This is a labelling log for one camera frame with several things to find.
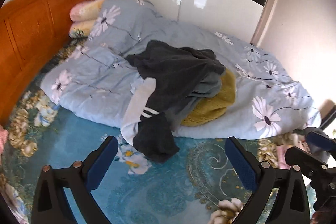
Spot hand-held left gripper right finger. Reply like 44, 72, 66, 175
225, 136, 311, 224

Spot yellow floral pillow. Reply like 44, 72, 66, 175
69, 20, 96, 38

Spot black and white fleece garment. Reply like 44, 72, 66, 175
121, 40, 226, 164

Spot teal floral bed sheet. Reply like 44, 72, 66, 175
0, 38, 315, 224

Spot grey garment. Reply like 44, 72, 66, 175
168, 73, 222, 132

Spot light blue floral quilt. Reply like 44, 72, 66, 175
39, 0, 322, 140

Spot mustard yellow knit sweater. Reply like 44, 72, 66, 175
180, 68, 237, 127

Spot pink floral pillow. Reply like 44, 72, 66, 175
70, 0, 105, 22

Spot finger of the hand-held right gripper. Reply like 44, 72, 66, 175
285, 147, 328, 183
306, 131, 336, 161

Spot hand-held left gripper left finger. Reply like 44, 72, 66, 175
31, 135, 119, 224

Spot orange wooden headboard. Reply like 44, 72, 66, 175
0, 0, 96, 126

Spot pink cloth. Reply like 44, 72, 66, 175
0, 126, 8, 159

